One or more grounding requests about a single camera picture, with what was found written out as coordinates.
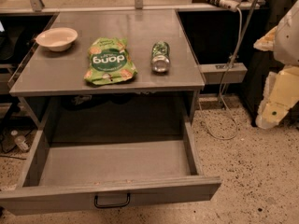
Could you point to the green soda can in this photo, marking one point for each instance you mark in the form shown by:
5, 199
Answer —
160, 57

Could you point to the grey cabinet counter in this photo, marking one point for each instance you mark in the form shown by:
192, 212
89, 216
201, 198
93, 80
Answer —
149, 107

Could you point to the grey wall bracket box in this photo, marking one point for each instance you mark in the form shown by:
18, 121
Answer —
220, 73

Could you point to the green rice chip bag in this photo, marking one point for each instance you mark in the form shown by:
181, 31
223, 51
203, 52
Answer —
109, 62

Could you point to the black drawer handle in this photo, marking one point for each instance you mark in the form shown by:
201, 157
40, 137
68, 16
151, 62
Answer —
112, 201

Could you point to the white bowl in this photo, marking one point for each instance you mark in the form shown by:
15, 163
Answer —
57, 39

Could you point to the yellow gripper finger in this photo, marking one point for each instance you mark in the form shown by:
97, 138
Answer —
280, 94

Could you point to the plastic bottle on floor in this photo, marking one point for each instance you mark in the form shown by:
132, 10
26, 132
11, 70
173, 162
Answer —
20, 141

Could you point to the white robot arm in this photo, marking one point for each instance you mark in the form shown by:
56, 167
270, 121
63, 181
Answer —
283, 40

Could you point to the grey open drawer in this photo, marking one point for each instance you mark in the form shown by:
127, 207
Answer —
66, 177

